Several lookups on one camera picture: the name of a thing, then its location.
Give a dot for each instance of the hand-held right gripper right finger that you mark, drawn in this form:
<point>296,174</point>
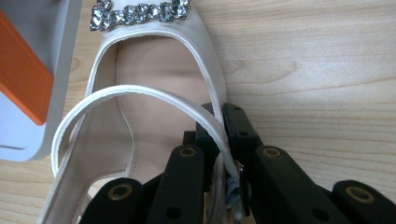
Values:
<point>280,186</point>

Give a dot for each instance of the grey two-tier shoe rack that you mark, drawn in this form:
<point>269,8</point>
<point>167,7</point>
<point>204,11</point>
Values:
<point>28,77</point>

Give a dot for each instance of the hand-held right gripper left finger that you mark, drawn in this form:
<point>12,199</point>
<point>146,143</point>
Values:
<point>182,186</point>

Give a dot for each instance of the white jewelled slingback shoe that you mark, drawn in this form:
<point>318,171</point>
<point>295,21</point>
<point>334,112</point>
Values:
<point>155,81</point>

